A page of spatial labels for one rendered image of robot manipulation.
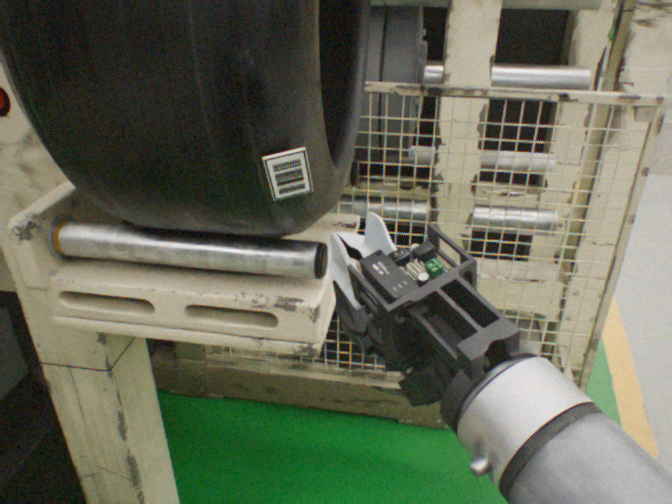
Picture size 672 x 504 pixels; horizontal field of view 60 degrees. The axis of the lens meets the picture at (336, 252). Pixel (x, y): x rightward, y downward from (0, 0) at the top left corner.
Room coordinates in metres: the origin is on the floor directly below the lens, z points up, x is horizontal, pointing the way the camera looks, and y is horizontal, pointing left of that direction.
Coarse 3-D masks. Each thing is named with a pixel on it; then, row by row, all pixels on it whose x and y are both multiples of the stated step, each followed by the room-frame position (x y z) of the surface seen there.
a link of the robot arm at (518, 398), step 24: (528, 360) 0.26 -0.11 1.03; (480, 384) 0.26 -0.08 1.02; (504, 384) 0.25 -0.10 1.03; (528, 384) 0.24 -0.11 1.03; (552, 384) 0.24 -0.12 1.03; (480, 408) 0.24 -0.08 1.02; (504, 408) 0.23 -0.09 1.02; (528, 408) 0.23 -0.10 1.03; (552, 408) 0.23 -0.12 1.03; (480, 432) 0.23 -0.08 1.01; (504, 432) 0.22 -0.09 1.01; (528, 432) 0.22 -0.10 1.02; (480, 456) 0.23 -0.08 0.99; (504, 456) 0.22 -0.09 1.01
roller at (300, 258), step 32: (64, 224) 0.65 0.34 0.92; (96, 224) 0.65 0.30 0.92; (96, 256) 0.63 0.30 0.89; (128, 256) 0.62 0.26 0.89; (160, 256) 0.61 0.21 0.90; (192, 256) 0.60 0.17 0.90; (224, 256) 0.60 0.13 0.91; (256, 256) 0.59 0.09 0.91; (288, 256) 0.59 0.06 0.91; (320, 256) 0.58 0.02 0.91
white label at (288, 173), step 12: (276, 156) 0.49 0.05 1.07; (288, 156) 0.50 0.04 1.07; (300, 156) 0.50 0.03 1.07; (276, 168) 0.50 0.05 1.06; (288, 168) 0.50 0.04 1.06; (300, 168) 0.51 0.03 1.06; (276, 180) 0.51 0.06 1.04; (288, 180) 0.51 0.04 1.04; (300, 180) 0.51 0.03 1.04; (276, 192) 0.51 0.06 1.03; (288, 192) 0.52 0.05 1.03; (300, 192) 0.52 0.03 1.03
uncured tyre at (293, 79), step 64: (0, 0) 0.51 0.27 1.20; (64, 0) 0.49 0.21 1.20; (128, 0) 0.48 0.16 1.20; (192, 0) 0.48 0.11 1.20; (256, 0) 0.48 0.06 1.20; (320, 0) 1.01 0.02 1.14; (64, 64) 0.49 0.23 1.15; (128, 64) 0.48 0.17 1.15; (192, 64) 0.47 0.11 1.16; (256, 64) 0.48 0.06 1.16; (320, 64) 0.98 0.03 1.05; (64, 128) 0.51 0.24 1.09; (128, 128) 0.50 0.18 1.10; (192, 128) 0.48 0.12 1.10; (256, 128) 0.48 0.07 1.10; (320, 128) 0.56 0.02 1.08; (128, 192) 0.53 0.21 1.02; (192, 192) 0.52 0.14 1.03; (256, 192) 0.51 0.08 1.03; (320, 192) 0.58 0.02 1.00
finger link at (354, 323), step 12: (336, 288) 0.39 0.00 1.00; (336, 300) 0.39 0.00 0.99; (348, 300) 0.38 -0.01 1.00; (348, 312) 0.37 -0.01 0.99; (360, 312) 0.36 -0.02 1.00; (348, 324) 0.35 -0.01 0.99; (360, 324) 0.35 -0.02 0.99; (348, 336) 0.36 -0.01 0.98; (360, 336) 0.35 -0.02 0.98; (372, 348) 0.34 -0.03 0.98
